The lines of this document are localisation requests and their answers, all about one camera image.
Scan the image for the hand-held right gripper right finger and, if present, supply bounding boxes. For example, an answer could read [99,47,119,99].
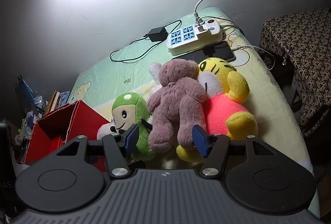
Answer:
[192,124,277,178]

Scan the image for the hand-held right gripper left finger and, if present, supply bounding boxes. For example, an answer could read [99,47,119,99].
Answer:
[49,124,140,179]

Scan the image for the white rabbit plush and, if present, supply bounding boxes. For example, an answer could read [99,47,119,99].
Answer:
[97,62,163,140]

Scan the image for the green plush doll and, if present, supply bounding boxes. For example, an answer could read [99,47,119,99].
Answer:
[112,93,156,161]

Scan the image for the yellow tiger plush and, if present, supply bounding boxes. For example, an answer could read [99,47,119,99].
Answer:
[176,57,259,164]

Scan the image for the red cardboard box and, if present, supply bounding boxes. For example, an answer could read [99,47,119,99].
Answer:
[22,100,110,165]

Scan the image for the brown teddy bear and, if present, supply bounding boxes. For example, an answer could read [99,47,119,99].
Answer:
[147,59,207,153]

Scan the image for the small green toy figure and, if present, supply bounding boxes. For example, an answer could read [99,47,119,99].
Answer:
[16,117,35,142]

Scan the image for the blue bag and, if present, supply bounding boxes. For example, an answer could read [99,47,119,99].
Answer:
[14,75,43,113]

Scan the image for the stack of books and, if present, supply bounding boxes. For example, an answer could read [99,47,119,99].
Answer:
[43,89,70,116]

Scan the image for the black smartphone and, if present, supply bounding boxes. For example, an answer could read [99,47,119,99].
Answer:
[172,41,236,63]

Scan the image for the white power strip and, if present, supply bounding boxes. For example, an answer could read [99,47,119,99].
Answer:
[166,18,224,56]

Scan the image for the black power adapter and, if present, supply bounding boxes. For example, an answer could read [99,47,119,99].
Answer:
[147,27,167,42]

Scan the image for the metal clip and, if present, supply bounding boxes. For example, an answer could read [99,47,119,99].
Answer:
[282,45,290,66]

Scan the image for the black adapter cable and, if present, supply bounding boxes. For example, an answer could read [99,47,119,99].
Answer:
[110,19,183,63]

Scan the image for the white charging cable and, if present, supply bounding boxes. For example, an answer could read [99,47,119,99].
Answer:
[204,23,276,70]

